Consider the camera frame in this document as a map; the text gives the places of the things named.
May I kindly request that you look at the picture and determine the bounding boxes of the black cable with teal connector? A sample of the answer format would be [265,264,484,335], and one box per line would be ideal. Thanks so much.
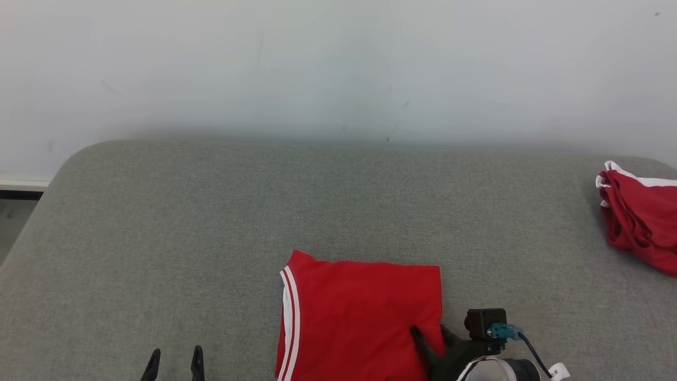
[486,322,554,379]

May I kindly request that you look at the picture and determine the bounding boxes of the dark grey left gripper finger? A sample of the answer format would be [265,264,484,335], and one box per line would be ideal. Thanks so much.
[141,348,161,381]
[190,344,206,381]

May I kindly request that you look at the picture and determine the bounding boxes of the red shorts with white band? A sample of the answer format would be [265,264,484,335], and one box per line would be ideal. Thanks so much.
[596,160,677,277]

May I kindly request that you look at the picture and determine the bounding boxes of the red Bulls basketball jersey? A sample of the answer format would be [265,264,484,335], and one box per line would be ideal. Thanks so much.
[274,249,445,381]

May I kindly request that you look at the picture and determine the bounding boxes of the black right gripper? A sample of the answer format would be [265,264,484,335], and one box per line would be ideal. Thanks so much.
[410,324,501,381]

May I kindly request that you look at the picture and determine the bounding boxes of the dark skirting board strip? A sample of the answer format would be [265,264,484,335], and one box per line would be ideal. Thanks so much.
[0,179,51,201]

